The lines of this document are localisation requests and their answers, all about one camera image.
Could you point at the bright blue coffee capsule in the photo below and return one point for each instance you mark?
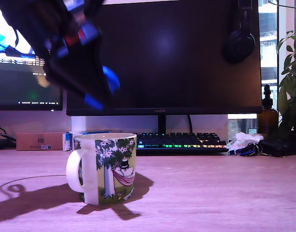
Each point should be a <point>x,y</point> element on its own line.
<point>111,77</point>

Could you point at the brown cardboard box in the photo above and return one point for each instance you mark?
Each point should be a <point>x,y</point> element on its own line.
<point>27,141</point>

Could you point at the green houseplant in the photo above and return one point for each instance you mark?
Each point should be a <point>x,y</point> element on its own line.
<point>291,96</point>

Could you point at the amber glass pump bottle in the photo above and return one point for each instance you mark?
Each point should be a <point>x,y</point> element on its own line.
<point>267,120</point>

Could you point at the black monitor with lit screen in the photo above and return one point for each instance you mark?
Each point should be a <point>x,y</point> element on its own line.
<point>17,91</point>

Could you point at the white upright post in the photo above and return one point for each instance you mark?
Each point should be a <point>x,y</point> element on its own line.
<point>78,124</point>

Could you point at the black window frame bar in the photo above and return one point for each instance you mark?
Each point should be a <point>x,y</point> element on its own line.
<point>278,24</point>

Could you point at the small white and blue box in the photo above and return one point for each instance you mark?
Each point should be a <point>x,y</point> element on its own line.
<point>66,142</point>
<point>94,132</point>

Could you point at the crumpled white tissue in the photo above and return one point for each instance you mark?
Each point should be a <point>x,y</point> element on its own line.
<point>244,138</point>

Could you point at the large black dark monitor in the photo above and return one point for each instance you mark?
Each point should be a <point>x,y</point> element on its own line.
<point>186,60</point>

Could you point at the black keyboard with rainbow backlight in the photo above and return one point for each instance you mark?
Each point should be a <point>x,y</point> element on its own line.
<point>186,146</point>

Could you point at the black headphones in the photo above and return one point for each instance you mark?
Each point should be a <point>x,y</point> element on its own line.
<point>239,44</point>

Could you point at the white mug with cartoon print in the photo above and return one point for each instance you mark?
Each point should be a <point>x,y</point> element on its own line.
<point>109,169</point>

